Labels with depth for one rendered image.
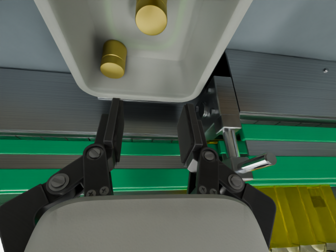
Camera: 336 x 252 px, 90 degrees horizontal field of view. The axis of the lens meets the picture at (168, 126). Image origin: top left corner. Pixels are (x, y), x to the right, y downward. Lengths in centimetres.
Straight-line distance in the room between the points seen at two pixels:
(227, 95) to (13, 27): 33
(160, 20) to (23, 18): 20
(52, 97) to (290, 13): 40
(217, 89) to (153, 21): 12
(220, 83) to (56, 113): 27
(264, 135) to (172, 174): 16
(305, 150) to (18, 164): 44
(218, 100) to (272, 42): 15
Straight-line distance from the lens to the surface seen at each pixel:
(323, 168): 33
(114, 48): 27
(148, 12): 20
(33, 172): 34
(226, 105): 25
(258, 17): 32
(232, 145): 22
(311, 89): 37
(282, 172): 28
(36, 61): 40
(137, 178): 30
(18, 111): 37
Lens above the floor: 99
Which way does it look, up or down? 24 degrees down
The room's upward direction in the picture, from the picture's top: 178 degrees clockwise
